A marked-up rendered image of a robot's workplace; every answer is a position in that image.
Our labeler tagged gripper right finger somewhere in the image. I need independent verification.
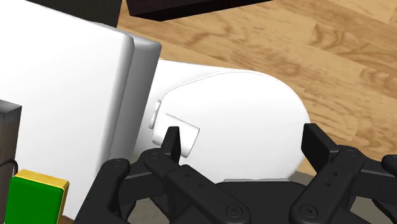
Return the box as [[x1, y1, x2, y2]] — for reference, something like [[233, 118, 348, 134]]
[[289, 123, 397, 224]]

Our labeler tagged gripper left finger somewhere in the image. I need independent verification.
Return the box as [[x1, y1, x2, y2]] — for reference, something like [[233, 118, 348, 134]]
[[75, 126, 252, 224]]

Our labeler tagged green and yellow sponge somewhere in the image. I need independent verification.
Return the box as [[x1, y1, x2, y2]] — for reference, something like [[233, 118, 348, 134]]
[[4, 169, 70, 224]]

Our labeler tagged white toilet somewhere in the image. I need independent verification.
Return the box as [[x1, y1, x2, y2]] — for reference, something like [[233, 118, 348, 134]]
[[0, 0, 312, 221]]

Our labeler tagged dark grey box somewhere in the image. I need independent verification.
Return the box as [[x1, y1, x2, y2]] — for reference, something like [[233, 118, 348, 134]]
[[0, 99, 23, 215]]

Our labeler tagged black block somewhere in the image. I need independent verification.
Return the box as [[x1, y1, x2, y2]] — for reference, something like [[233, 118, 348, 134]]
[[25, 0, 123, 29]]

